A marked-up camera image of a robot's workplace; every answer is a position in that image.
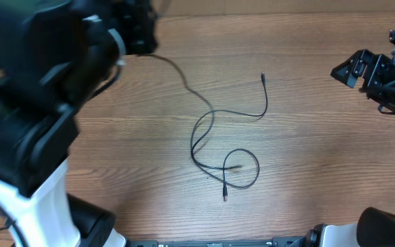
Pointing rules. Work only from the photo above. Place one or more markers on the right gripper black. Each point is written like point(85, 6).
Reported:
point(378, 65)

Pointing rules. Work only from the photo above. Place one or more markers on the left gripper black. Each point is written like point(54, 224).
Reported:
point(135, 17)

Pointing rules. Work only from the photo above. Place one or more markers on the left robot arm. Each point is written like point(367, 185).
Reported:
point(55, 56)

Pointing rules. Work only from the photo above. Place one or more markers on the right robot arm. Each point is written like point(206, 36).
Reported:
point(374, 227)

